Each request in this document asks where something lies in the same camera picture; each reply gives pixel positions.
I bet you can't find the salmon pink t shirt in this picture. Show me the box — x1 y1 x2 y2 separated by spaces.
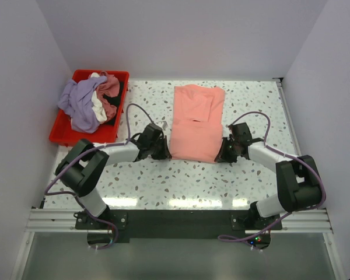
170 85 225 163

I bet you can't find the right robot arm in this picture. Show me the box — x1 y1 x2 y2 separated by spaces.
215 122 326 229

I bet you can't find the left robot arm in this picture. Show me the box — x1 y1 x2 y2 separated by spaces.
55 123 172 229

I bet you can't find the black t shirt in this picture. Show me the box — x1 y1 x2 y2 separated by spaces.
102 82 124 125

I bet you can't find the white t shirt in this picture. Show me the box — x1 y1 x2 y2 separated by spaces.
91 82 108 124

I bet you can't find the dusty rose t shirt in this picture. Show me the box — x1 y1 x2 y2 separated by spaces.
96 71 121 117

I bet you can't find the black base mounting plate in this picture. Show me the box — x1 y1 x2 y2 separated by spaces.
73 209 282 249

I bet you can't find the lavender t shirt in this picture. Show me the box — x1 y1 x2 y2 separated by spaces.
57 76 107 134

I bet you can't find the red plastic bin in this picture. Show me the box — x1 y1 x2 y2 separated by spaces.
49 71 130 146

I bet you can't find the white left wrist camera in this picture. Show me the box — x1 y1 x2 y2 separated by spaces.
157 120 168 131

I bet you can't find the aluminium frame rail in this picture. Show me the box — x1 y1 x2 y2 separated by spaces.
10 77 344 280

